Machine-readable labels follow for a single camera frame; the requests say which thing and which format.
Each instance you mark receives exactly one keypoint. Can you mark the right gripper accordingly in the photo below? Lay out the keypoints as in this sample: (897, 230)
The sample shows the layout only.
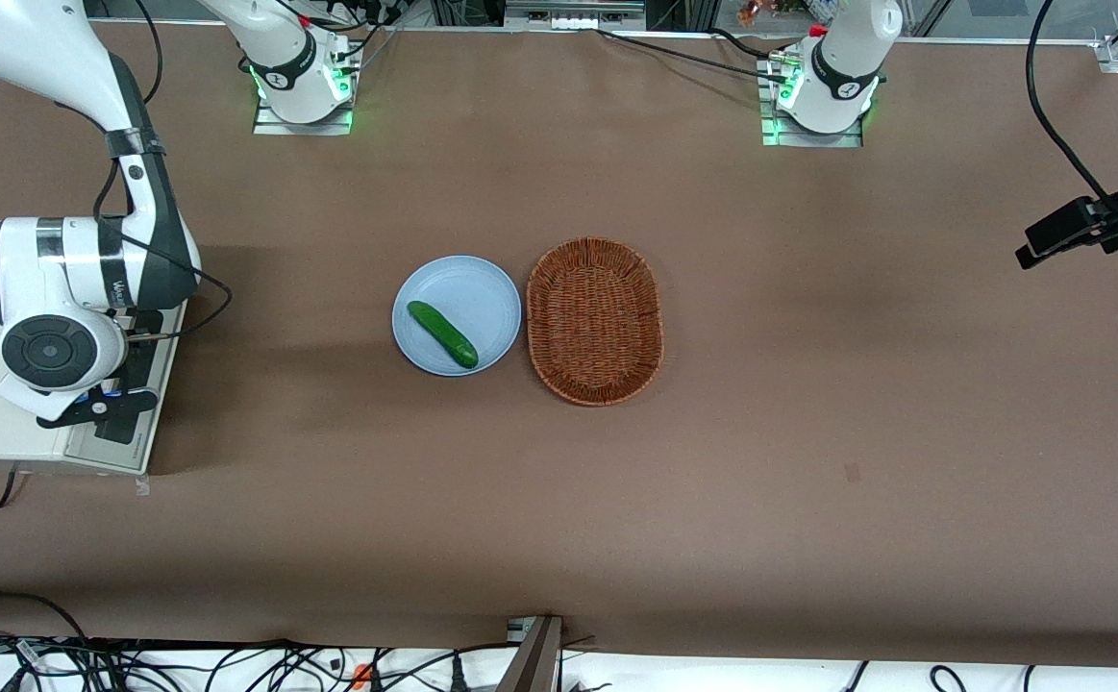
(142, 358)

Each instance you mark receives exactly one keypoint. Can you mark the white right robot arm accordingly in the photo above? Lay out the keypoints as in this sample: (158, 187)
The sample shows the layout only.
(68, 259)

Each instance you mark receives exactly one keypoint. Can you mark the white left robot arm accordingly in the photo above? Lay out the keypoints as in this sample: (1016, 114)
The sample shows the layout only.
(847, 58)

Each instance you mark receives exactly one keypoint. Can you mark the clear tape piece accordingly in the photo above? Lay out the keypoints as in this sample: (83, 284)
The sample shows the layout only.
(142, 485)

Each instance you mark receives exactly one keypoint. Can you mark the green cucumber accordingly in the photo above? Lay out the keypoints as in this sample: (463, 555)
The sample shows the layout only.
(443, 334)

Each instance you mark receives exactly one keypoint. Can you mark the brown table cover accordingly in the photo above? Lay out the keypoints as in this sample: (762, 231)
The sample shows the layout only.
(808, 432)

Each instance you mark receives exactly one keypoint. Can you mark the light blue round plate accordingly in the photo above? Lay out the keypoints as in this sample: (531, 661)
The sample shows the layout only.
(472, 298)

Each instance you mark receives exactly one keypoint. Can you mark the brown wicker basket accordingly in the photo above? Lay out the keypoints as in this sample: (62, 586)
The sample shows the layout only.
(594, 322)

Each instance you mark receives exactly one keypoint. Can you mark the grey box with ports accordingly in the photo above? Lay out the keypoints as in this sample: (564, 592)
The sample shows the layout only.
(573, 17)

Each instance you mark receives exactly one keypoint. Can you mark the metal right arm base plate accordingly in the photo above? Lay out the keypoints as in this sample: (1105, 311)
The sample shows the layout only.
(275, 128)

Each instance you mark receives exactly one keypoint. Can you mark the grey camera stand pole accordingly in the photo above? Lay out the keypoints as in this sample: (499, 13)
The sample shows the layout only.
(534, 668)

